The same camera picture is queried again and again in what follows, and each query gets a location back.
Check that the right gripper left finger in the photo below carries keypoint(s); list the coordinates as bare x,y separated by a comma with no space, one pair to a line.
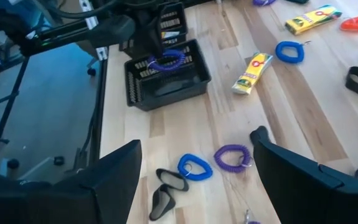
110,186

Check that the purple coil wristband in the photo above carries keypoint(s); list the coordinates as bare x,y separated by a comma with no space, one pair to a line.
219,158
167,69
262,3

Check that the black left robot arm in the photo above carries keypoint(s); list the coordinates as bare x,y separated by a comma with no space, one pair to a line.
73,32

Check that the blue coil wristband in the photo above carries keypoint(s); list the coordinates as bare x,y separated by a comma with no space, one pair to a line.
279,52
181,166

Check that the black caster wheel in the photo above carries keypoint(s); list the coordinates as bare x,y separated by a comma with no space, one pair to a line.
91,72
13,164
58,160

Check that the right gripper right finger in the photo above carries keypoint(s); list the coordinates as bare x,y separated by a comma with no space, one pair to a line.
297,193

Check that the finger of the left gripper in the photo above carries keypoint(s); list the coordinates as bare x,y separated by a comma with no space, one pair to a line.
152,43

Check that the black aluminium rig frame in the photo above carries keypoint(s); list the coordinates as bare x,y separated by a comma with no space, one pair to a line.
99,109

